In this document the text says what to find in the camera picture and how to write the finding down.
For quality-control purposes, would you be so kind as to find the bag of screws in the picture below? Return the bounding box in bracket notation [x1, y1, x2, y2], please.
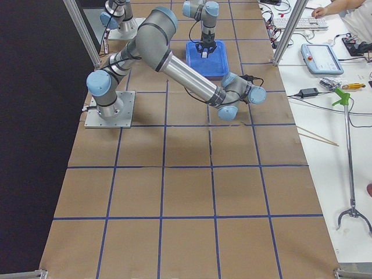
[319, 77, 342, 91]

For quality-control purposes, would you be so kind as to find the white computer mouse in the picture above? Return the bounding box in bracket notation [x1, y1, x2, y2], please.
[303, 30, 314, 38]

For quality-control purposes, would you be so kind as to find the black power adapter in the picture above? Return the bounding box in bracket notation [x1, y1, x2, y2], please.
[299, 88, 319, 98]

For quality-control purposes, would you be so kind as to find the metal corner bracket left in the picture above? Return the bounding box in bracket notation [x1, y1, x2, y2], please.
[0, 270, 48, 279]

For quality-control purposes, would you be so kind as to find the person's hand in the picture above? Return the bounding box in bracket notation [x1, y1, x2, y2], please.
[312, 7, 327, 19]

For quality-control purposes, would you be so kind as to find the metal corner bracket right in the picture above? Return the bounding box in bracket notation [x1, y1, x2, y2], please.
[334, 262, 371, 278]

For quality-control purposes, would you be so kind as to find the brown paper table cover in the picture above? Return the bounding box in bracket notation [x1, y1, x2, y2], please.
[40, 1, 338, 278]

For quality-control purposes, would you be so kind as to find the blue plastic tray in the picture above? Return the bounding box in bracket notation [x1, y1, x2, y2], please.
[185, 40, 230, 80]

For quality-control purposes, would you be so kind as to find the aluminium frame post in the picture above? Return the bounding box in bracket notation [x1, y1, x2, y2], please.
[272, 0, 308, 66]
[63, 0, 101, 69]

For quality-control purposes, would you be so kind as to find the teach pendant tablet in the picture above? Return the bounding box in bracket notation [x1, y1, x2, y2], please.
[301, 44, 344, 75]

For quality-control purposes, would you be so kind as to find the person's forearm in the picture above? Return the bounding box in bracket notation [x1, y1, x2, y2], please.
[324, 0, 365, 16]

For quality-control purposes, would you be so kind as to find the aluminium frame post right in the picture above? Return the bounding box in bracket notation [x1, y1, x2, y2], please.
[272, 0, 308, 66]

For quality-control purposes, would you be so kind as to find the black circuit board device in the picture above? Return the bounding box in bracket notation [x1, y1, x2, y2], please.
[342, 37, 371, 56]

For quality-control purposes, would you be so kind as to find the green handled reach grabber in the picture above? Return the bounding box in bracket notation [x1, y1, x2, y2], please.
[332, 88, 371, 235]

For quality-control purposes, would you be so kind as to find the metal corner bracket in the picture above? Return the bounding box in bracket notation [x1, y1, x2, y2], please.
[334, 262, 371, 278]
[0, 270, 48, 279]

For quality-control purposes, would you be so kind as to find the aluminium frame post left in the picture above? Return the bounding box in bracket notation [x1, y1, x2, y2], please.
[63, 0, 101, 69]

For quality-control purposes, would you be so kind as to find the white keyboard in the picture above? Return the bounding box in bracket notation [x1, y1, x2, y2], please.
[273, 17, 328, 31]

